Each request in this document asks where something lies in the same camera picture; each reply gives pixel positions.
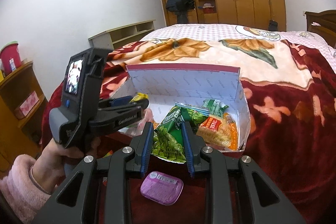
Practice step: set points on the green pea snack packet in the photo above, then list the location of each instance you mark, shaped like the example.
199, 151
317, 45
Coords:
216, 107

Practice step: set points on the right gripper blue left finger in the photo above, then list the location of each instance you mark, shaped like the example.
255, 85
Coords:
148, 131

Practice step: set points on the burger gummy candy packet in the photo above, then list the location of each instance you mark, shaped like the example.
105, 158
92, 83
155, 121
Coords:
203, 110

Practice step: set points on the pink cardboard box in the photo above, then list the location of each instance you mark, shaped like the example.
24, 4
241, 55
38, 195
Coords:
169, 83

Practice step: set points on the dark hanging jackets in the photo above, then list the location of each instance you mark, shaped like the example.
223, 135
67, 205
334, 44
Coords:
180, 8

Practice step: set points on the pink checked bedsheet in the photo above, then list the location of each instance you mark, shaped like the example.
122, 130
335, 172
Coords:
215, 32

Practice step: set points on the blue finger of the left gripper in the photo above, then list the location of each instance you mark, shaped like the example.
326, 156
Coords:
120, 101

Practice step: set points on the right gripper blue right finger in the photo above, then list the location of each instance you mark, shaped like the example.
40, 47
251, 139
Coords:
185, 127

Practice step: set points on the black bag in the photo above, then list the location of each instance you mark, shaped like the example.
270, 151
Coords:
273, 26

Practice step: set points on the orange rice cracker packet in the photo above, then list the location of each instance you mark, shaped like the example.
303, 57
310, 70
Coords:
220, 131

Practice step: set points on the large peach jelly pouch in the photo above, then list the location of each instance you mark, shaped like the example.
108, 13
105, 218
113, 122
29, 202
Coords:
136, 128

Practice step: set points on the red floral blanket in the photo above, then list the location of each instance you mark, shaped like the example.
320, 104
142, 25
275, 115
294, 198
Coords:
289, 84

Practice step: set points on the red plastic bin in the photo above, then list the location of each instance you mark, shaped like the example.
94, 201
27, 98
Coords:
10, 57

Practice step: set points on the left hand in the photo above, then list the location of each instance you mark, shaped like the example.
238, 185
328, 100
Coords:
48, 170

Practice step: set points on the low white shelf unit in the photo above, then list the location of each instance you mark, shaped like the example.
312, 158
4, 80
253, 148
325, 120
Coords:
118, 37

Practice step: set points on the purple plastic tin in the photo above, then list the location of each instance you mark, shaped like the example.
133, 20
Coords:
161, 188

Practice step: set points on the wooden headboard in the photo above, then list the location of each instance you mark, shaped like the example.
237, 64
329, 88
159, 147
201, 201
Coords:
324, 24

